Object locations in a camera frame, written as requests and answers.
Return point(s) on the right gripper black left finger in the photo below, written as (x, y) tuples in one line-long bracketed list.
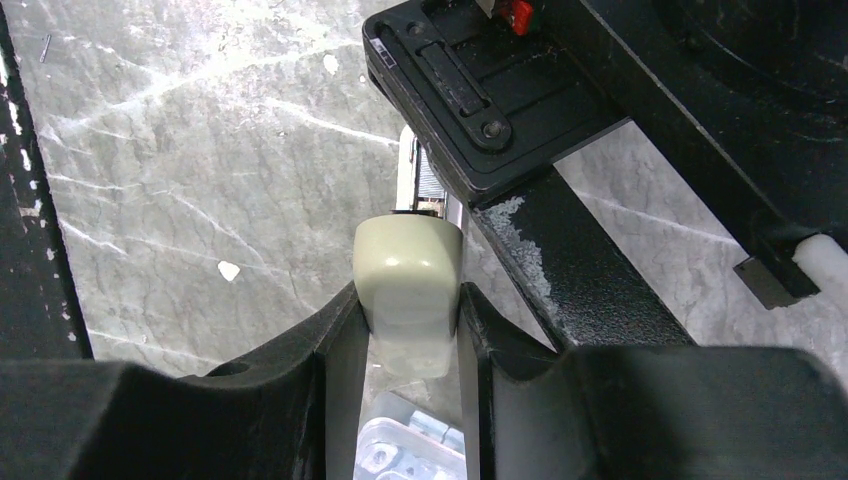
[(288, 409)]

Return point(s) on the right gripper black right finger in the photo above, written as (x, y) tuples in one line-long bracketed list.
[(642, 412)]

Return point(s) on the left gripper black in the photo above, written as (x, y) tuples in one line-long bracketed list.
[(747, 100)]

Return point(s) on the pale green white stapler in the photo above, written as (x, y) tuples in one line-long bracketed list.
[(407, 269)]

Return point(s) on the clear plastic screw organizer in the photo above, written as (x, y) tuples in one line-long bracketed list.
[(399, 440)]

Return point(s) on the single loose staple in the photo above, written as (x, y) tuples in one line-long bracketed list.
[(45, 49)]

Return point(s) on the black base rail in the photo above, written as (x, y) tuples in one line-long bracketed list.
[(41, 316)]

